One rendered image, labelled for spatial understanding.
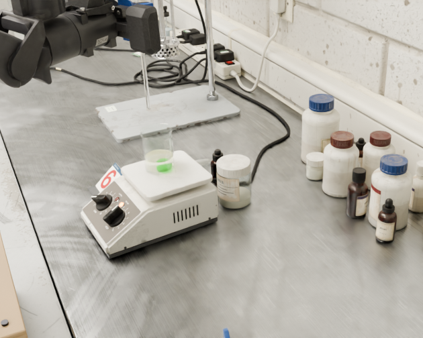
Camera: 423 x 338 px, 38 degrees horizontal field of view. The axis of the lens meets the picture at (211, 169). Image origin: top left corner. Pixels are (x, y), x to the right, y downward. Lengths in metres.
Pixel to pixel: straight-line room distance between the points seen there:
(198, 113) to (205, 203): 0.46
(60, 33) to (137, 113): 0.66
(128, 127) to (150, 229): 0.45
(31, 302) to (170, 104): 0.70
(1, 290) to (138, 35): 0.36
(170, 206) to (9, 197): 0.36
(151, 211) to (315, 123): 0.37
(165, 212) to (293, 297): 0.24
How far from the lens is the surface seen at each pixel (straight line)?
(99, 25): 0.84
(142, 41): 0.82
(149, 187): 0.97
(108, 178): 1.15
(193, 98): 1.49
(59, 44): 0.80
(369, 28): 1.23
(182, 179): 0.98
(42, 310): 0.91
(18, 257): 1.02
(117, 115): 1.44
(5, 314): 0.75
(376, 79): 1.24
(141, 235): 0.97
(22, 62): 0.76
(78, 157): 1.29
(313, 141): 1.17
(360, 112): 1.23
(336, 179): 1.08
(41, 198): 1.17
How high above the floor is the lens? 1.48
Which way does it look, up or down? 29 degrees down
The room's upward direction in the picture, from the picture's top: 3 degrees counter-clockwise
